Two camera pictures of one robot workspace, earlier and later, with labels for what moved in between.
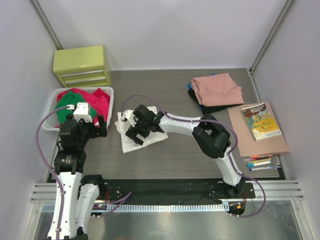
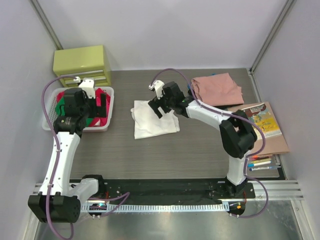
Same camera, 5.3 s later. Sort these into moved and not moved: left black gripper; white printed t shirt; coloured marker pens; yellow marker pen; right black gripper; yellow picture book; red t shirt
Moved: left black gripper; white printed t shirt; right black gripper
Not moved: red t shirt; yellow picture book; yellow marker pen; coloured marker pens
